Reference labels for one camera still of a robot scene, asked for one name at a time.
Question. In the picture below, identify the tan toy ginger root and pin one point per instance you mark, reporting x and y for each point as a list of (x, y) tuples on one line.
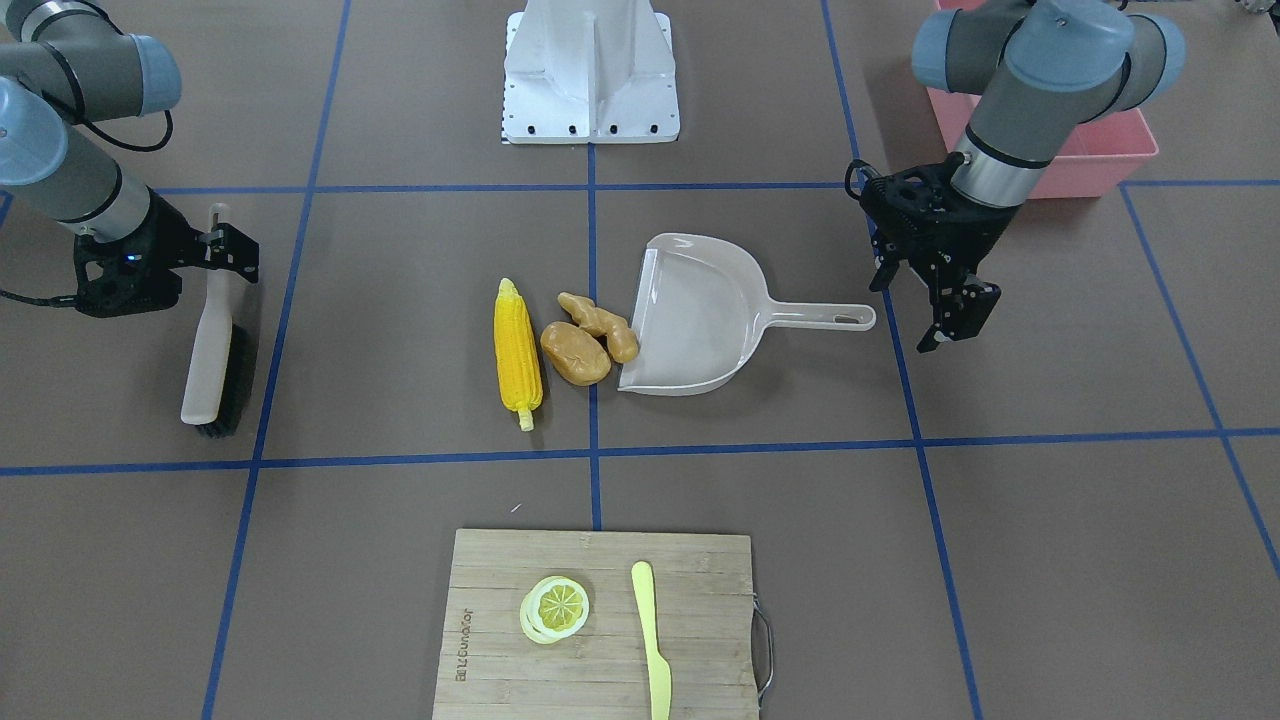
[(620, 339)]

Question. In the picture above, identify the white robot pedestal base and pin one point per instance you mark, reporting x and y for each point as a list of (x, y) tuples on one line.
[(589, 72)]

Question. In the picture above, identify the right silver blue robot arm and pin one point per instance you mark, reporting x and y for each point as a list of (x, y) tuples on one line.
[(67, 69)]

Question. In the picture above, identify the beige brush black bristles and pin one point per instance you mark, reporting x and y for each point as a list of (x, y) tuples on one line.
[(222, 365)]

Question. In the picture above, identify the pink plastic bin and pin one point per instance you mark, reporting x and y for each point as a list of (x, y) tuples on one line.
[(1110, 150)]

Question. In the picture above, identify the brown toy potato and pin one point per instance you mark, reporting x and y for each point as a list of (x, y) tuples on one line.
[(577, 357)]

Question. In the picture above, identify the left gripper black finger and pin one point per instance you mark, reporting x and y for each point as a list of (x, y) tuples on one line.
[(960, 309)]

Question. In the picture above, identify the beige plastic dustpan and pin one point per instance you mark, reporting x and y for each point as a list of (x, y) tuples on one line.
[(702, 308)]

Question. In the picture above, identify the yellow toy corn cob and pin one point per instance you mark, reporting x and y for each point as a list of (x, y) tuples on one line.
[(516, 355)]

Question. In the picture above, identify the yellow toy lemon slice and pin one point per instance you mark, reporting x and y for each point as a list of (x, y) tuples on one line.
[(555, 609)]

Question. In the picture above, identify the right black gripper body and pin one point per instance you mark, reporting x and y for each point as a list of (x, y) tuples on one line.
[(166, 237)]

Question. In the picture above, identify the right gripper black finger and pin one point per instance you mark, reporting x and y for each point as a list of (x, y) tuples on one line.
[(226, 248)]

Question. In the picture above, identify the bamboo cutting board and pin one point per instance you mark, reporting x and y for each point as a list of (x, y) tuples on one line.
[(704, 612)]

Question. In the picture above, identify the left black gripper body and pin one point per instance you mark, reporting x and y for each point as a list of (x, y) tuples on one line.
[(962, 232)]

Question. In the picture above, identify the yellow plastic toy knife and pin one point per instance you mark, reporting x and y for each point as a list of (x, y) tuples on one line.
[(658, 671)]

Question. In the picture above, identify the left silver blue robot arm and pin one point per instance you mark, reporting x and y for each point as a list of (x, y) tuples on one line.
[(1039, 69)]

